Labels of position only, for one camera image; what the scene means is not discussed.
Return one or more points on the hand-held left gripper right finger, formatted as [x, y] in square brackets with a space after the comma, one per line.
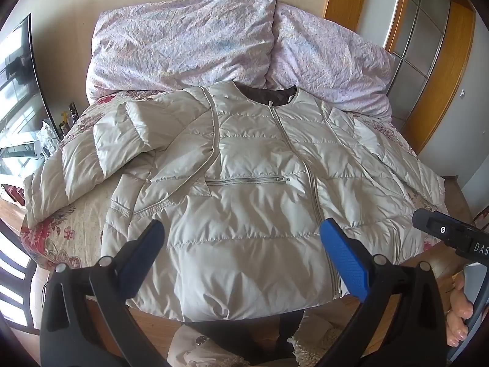
[344, 260]

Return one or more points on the wooden bed frame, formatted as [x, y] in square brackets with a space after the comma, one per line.
[424, 260]

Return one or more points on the floral bed sheet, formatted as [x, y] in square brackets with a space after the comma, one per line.
[72, 233]

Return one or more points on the dark slatted chair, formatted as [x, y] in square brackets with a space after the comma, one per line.
[15, 275]

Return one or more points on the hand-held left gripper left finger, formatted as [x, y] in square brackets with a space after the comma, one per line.
[147, 242]

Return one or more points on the person's right hand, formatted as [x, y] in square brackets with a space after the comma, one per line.
[456, 306]

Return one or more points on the white puffer jacket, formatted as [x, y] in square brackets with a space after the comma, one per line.
[244, 206]

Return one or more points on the lavender floral pillow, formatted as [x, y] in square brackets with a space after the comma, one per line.
[328, 61]
[179, 42]

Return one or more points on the wooden sliding glass door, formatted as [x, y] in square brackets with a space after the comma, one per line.
[416, 46]

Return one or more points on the person's dark pants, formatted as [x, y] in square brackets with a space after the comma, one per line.
[244, 336]

